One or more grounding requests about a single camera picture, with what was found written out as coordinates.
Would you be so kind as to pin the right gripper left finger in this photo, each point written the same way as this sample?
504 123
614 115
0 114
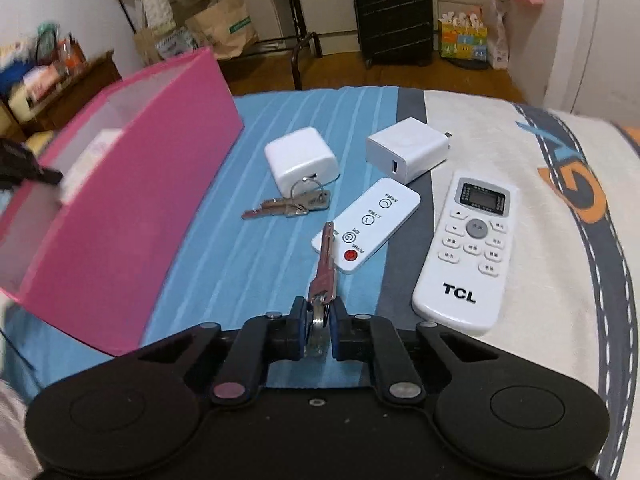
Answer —
261 341

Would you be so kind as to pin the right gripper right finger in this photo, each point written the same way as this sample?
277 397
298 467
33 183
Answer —
374 341

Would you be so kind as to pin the single silver key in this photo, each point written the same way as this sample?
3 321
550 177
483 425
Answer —
321 293

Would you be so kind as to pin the white TCL remote control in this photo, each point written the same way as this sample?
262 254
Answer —
463 277

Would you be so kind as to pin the wooden nightstand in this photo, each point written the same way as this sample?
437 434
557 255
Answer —
20 117

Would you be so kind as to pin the pink cardboard box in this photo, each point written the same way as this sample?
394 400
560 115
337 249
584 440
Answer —
93 268

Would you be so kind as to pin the small white remote control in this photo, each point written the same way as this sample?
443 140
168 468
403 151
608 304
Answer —
369 222

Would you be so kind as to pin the white rounded charger cube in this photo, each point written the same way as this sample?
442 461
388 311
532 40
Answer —
300 161

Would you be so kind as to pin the white square charger plug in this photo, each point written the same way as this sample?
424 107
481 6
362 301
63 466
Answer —
407 150

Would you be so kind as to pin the brown paper bag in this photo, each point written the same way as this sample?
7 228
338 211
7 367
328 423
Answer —
225 27

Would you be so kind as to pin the black clothes rack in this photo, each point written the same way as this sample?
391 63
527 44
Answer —
281 28

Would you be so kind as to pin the colourful gift bag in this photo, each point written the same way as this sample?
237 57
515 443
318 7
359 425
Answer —
463 35

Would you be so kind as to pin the black suitcase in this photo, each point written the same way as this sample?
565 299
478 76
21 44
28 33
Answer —
395 32

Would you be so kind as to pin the key bunch with ring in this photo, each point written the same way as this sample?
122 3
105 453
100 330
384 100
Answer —
305 195

